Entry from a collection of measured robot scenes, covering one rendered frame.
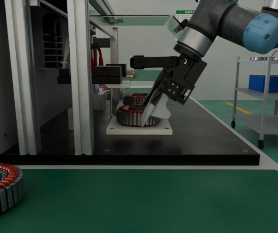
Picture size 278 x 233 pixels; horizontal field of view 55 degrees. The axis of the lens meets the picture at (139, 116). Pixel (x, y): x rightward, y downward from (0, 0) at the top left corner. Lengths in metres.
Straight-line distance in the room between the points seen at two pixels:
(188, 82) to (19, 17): 0.37
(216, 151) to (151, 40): 5.53
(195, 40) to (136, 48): 5.36
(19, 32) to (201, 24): 0.37
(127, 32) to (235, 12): 5.43
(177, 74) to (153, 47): 5.34
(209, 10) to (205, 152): 0.31
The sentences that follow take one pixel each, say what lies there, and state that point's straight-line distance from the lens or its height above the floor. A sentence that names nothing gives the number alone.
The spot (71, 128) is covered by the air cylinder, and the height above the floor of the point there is 0.78.
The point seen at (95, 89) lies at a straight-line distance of 0.89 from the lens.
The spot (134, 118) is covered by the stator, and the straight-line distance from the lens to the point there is 0.62.
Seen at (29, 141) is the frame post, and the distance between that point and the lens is 0.52.
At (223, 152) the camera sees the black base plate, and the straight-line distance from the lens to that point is 0.52.
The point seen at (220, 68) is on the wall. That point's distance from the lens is 6.24.
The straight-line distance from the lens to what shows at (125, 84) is 0.63.
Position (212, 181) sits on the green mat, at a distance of 0.45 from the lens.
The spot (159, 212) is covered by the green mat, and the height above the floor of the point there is 0.75.
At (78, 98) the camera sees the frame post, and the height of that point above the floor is 0.87.
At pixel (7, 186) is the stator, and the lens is 0.39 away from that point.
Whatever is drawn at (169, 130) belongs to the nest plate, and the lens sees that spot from 0.61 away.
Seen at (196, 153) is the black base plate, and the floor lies 0.77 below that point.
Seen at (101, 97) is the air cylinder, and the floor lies 0.81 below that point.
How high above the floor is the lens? 0.94
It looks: 12 degrees down
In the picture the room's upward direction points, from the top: straight up
